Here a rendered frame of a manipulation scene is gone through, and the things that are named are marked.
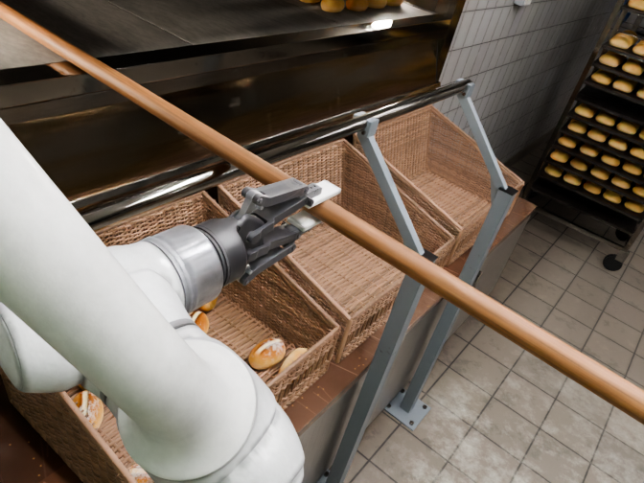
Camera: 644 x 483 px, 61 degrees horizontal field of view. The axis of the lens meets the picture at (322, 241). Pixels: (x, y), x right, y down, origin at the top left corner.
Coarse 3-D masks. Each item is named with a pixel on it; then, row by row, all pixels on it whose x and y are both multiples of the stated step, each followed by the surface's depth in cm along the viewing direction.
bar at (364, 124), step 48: (432, 96) 130; (288, 144) 93; (480, 144) 148; (144, 192) 72; (192, 192) 78; (384, 192) 114; (480, 240) 157; (384, 336) 127; (432, 336) 180; (336, 480) 159
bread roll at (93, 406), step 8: (80, 392) 108; (88, 392) 108; (80, 400) 105; (88, 400) 106; (96, 400) 107; (80, 408) 104; (88, 408) 104; (96, 408) 106; (88, 416) 104; (96, 416) 105; (96, 424) 105
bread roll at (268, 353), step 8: (264, 344) 127; (272, 344) 127; (280, 344) 128; (256, 352) 125; (264, 352) 125; (272, 352) 126; (280, 352) 128; (256, 360) 125; (264, 360) 125; (272, 360) 126; (280, 360) 129; (256, 368) 126; (264, 368) 126
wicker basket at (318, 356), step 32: (128, 224) 120; (160, 224) 127; (192, 224) 135; (224, 288) 146; (256, 288) 136; (224, 320) 138; (256, 320) 140; (320, 320) 126; (288, 352) 134; (320, 352) 121; (288, 384) 116; (32, 416) 104; (64, 416) 92; (64, 448) 99; (96, 448) 90; (96, 480) 95; (128, 480) 85
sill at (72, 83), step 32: (320, 32) 151; (352, 32) 158; (384, 32) 171; (416, 32) 187; (64, 64) 98; (128, 64) 104; (160, 64) 109; (192, 64) 116; (224, 64) 123; (0, 96) 88; (32, 96) 92; (64, 96) 96
